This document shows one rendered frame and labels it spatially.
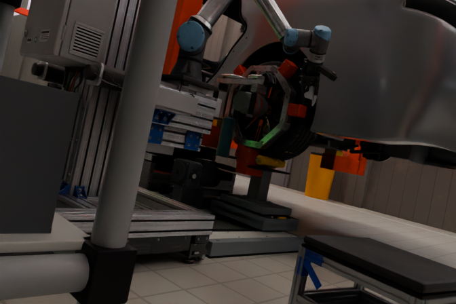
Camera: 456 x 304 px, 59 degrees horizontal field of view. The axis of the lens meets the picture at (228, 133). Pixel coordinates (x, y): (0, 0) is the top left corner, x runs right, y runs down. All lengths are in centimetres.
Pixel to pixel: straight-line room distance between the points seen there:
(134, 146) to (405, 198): 639
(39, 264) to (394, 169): 650
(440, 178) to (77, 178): 548
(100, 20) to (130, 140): 145
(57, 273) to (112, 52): 155
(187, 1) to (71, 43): 133
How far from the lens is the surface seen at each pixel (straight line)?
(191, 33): 174
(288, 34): 180
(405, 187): 665
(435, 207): 653
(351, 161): 465
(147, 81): 32
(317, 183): 663
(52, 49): 167
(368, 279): 119
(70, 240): 34
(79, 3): 172
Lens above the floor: 57
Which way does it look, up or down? 2 degrees up
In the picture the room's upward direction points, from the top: 12 degrees clockwise
